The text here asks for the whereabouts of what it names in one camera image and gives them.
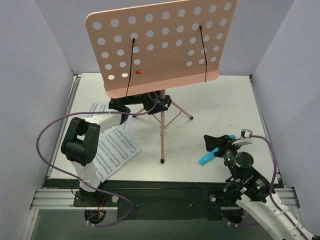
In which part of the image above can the pink music stand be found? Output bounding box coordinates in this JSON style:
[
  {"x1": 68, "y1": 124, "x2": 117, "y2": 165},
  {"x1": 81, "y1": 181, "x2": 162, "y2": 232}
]
[{"x1": 84, "y1": 0, "x2": 238, "y2": 165}]

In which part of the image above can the sheet music page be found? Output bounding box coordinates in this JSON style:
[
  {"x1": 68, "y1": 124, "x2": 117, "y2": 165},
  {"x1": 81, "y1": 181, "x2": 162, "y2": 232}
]
[
  {"x1": 85, "y1": 102, "x2": 108, "y2": 118},
  {"x1": 93, "y1": 125, "x2": 142, "y2": 182}
]

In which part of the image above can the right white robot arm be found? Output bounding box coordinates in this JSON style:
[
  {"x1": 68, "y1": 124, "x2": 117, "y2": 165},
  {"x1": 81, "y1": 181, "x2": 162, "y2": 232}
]
[{"x1": 199, "y1": 129, "x2": 317, "y2": 240}]

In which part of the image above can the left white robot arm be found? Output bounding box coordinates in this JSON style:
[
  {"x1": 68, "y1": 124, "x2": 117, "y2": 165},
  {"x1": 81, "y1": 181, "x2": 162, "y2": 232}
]
[{"x1": 61, "y1": 90, "x2": 172, "y2": 206}]

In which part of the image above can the blue plastic tube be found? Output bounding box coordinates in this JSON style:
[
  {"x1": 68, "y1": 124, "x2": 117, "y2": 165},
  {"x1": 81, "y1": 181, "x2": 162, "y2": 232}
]
[{"x1": 198, "y1": 134, "x2": 237, "y2": 166}]

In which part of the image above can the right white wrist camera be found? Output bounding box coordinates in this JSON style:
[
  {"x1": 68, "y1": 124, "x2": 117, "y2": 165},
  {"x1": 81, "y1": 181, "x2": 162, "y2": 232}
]
[{"x1": 232, "y1": 129, "x2": 253, "y2": 147}]

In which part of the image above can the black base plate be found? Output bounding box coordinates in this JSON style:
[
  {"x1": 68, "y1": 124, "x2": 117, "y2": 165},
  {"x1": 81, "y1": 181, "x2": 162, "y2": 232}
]
[{"x1": 73, "y1": 180, "x2": 245, "y2": 224}]

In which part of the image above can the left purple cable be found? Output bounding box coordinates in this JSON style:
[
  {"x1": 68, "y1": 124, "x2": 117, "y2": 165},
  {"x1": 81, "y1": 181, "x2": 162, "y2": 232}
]
[{"x1": 36, "y1": 92, "x2": 161, "y2": 193}]

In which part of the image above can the aluminium rail frame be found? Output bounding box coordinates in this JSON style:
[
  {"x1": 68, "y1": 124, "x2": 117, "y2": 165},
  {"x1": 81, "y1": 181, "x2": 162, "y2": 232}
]
[{"x1": 21, "y1": 73, "x2": 310, "y2": 240}]

